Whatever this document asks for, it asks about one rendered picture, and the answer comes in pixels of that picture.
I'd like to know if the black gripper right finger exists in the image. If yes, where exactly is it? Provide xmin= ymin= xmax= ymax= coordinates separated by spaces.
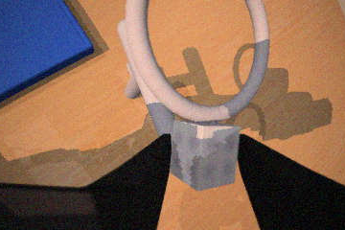
xmin=237 ymin=134 xmax=345 ymax=230

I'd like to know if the blue tray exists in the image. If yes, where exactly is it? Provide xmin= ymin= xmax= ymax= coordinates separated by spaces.
xmin=0 ymin=0 xmax=94 ymax=103

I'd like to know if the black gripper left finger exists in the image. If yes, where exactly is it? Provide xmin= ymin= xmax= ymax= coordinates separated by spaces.
xmin=0 ymin=133 xmax=172 ymax=230

